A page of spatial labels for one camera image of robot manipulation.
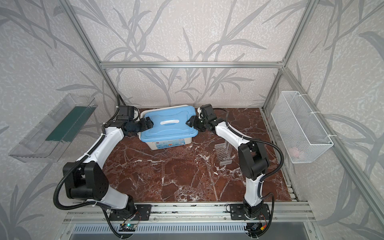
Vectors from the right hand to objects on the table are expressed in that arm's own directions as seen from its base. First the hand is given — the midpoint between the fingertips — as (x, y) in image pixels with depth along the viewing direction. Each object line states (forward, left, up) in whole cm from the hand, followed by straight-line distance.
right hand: (188, 120), depth 90 cm
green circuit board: (-52, +28, -18) cm, 62 cm away
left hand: (-2, +23, +2) cm, 23 cm away
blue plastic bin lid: (-3, +12, -1) cm, 12 cm away
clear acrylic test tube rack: (-13, -22, -16) cm, 30 cm away
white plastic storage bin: (-10, +19, -12) cm, 25 cm away
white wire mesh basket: (-23, -50, +16) cm, 58 cm away
